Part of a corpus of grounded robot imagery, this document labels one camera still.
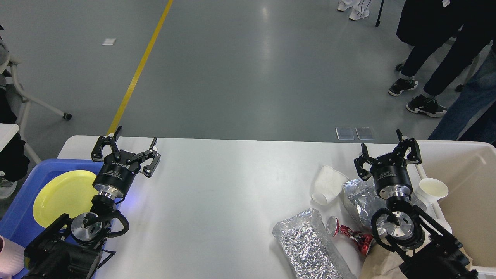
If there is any beige plastic bin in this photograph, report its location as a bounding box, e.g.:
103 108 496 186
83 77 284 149
418 141 496 279

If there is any person with black sneakers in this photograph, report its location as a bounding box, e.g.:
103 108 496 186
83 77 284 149
388 0 495 118

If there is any white office chair right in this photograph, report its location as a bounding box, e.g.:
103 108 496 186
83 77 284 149
395 35 481 93

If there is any black tripod leg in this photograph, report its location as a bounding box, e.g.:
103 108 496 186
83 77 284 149
375 0 385 27

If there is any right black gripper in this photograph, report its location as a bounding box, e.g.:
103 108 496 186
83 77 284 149
354 129 422 200

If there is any white paper cup lying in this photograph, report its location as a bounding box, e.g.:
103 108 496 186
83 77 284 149
311 165 350 205

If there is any crushed red soda can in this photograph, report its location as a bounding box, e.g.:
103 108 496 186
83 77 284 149
326 216 374 256

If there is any office chair left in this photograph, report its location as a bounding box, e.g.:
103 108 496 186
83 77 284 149
1 53 72 164

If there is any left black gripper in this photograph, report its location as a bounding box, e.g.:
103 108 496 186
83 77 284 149
90 125 161 199

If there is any white paper cup upright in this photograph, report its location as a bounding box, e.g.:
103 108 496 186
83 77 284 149
414 177 449 204

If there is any silver foil bag rear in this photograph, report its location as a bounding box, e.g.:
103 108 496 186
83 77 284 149
341 178 427 233

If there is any person at right edge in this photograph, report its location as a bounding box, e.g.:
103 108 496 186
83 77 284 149
428 43 496 145

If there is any brown paper bag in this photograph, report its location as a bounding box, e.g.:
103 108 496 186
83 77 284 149
358 244 406 279

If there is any floor socket plate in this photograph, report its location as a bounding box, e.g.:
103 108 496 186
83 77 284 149
355 127 375 141
335 127 355 141

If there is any floor socket plate right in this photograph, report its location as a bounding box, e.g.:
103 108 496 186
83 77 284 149
355 127 375 141

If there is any seated person at left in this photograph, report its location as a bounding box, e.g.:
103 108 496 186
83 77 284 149
0 25 31 200

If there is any pink cup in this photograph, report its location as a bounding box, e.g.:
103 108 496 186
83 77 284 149
0 236 25 279

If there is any yellow plastic plate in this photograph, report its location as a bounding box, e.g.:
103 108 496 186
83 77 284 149
33 170 98 228

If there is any white side table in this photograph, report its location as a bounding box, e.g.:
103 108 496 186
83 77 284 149
0 123 19 151

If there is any silver foil bag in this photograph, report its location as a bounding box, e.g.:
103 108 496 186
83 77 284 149
341 178 427 233
272 208 356 279

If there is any floor socket plate left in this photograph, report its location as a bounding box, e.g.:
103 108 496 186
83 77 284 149
335 127 355 141

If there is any person in white trousers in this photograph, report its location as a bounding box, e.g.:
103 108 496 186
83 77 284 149
337 0 373 21

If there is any silver foil bag front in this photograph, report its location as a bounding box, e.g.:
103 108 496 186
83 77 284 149
272 208 356 279

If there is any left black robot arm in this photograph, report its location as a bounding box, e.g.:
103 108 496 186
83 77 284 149
24 126 161 279

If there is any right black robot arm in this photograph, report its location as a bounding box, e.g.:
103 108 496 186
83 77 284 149
354 129 478 279

